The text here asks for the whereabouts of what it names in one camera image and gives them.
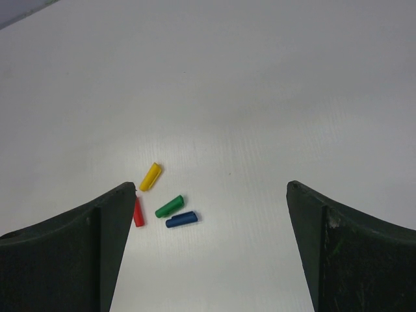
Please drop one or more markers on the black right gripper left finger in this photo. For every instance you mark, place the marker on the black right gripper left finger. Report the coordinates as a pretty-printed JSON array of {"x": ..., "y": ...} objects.
[{"x": 69, "y": 262}]

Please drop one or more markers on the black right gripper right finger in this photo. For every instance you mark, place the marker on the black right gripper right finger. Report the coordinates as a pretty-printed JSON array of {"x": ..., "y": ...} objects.
[{"x": 352, "y": 261}]

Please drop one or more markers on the blue pen cap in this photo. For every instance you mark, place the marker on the blue pen cap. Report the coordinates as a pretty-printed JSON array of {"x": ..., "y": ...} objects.
[{"x": 182, "y": 219}]

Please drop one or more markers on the green pen cap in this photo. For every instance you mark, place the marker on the green pen cap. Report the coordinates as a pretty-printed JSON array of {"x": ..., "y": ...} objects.
[{"x": 171, "y": 207}]

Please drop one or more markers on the red pen cap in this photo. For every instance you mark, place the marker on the red pen cap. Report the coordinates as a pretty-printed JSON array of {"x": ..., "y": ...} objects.
[{"x": 138, "y": 216}]

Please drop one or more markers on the yellow pen cap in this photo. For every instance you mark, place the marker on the yellow pen cap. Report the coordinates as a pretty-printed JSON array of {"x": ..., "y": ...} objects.
[{"x": 151, "y": 177}]

